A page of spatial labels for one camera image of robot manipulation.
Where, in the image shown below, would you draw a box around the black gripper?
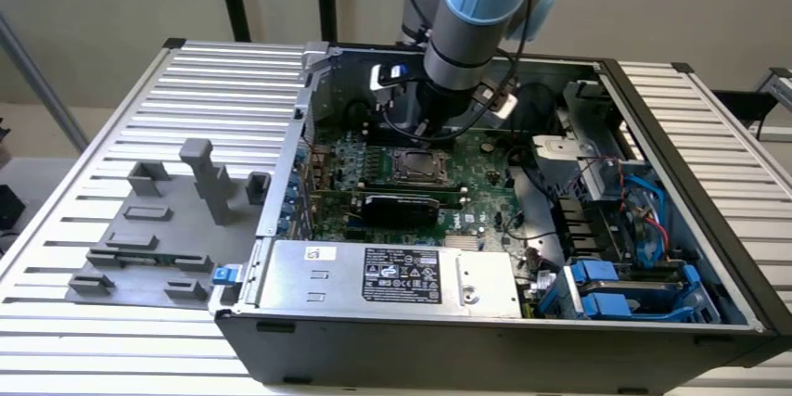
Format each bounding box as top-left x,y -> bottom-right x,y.
411,78 -> 485,141

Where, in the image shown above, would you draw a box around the CPU socket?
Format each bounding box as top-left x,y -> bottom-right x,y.
387,147 -> 451,186

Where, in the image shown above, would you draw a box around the white black connector box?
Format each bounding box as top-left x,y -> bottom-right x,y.
471,83 -> 519,121

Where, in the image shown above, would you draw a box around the green motherboard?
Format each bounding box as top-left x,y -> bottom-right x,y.
306,128 -> 530,249

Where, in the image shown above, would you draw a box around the black RAM slots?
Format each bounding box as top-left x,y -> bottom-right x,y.
357,179 -> 467,195

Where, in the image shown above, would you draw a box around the black graphics card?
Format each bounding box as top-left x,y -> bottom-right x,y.
358,191 -> 441,231

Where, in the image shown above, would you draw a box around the metal drive cage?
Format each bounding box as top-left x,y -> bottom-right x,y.
529,79 -> 646,203

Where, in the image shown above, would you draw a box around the silver chipset heat sink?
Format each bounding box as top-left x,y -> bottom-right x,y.
441,233 -> 485,251

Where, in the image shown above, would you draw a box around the silver power supply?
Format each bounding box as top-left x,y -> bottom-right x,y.
243,238 -> 527,319

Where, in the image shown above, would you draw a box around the blue disk bay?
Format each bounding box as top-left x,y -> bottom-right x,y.
535,255 -> 726,324

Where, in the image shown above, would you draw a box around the blue case latch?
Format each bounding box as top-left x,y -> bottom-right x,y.
210,263 -> 243,287

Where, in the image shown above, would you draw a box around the black open PC case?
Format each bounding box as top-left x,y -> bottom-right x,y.
207,40 -> 792,386

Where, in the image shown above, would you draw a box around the grey parts rack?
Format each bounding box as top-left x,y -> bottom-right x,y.
62,137 -> 274,310

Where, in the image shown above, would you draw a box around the green RAM stick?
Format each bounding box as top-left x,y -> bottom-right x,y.
113,253 -> 181,266

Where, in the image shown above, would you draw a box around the grey slanted metal pole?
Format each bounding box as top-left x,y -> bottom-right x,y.
0,11 -> 89,153

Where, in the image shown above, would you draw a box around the black object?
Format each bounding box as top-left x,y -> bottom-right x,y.
0,184 -> 26,232

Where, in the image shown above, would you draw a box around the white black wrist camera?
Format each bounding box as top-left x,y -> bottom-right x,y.
367,62 -> 410,92

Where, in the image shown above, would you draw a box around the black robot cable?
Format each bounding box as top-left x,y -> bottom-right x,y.
377,0 -> 537,143

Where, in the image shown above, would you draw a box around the blue wire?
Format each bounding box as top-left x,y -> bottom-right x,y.
621,172 -> 674,269

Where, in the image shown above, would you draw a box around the red wire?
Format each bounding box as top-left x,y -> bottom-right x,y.
635,208 -> 671,242

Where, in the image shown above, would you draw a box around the aluminium frame profile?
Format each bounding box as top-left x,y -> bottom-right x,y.
745,65 -> 792,143

